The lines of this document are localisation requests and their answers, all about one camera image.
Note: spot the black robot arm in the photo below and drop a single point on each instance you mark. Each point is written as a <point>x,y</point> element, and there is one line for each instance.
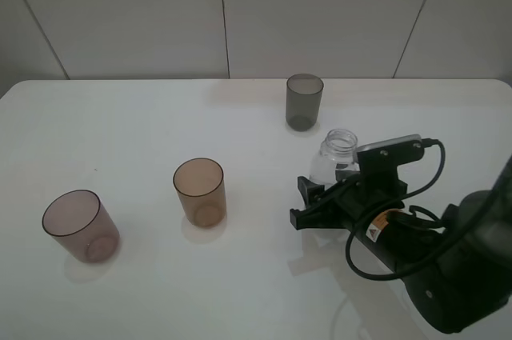
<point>456,267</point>

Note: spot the grey translucent plastic cup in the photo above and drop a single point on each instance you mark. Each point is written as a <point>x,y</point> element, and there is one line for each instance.
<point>303,99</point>

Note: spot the clear plastic water bottle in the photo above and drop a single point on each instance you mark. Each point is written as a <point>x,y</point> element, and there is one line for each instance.
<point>335,160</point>

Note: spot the purple translucent plastic cup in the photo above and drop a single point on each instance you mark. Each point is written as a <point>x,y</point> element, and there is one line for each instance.
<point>79,222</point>

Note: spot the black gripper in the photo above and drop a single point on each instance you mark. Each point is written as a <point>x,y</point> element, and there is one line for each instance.
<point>346,203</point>

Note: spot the orange translucent plastic cup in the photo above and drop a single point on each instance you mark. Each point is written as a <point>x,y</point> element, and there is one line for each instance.
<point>199,183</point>

